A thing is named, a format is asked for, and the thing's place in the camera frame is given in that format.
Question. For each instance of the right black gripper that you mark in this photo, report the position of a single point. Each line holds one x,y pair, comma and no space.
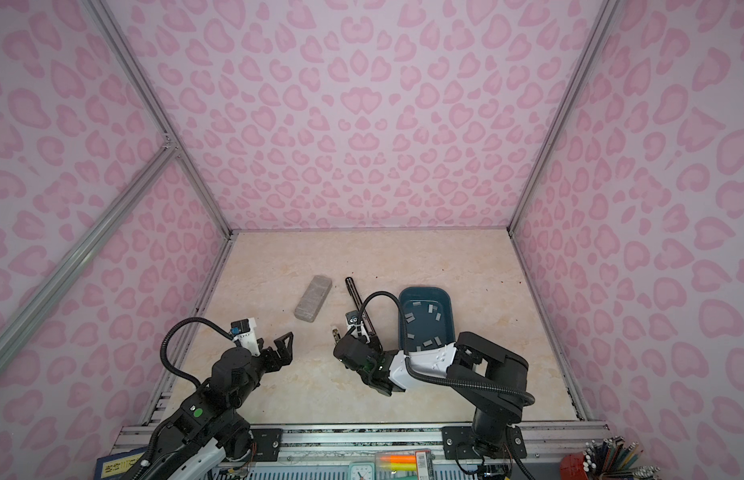
344,363

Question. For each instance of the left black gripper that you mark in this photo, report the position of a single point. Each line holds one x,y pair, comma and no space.
285,354

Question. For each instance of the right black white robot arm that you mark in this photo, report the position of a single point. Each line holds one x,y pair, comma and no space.
491,378

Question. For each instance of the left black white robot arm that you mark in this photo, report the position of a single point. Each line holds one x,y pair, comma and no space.
207,429

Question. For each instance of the grey stone block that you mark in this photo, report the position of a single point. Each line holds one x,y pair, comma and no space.
313,298

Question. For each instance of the teal plastic tray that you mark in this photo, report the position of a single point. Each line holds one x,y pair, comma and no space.
428,321

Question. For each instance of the small teal clock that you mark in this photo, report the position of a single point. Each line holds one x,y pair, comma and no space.
361,471

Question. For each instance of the highlighter marker box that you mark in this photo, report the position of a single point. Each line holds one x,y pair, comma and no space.
405,465

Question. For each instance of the blue book yellow label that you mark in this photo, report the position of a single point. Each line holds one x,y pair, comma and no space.
114,466

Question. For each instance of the red pen holder with pens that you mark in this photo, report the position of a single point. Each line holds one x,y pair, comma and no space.
609,459

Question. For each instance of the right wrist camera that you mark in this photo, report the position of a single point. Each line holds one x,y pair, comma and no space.
352,320

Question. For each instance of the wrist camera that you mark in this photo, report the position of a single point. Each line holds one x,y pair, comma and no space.
244,335
352,320

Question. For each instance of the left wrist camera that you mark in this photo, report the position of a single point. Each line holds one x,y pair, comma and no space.
244,335

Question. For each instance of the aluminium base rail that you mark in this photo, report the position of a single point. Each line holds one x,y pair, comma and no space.
324,451

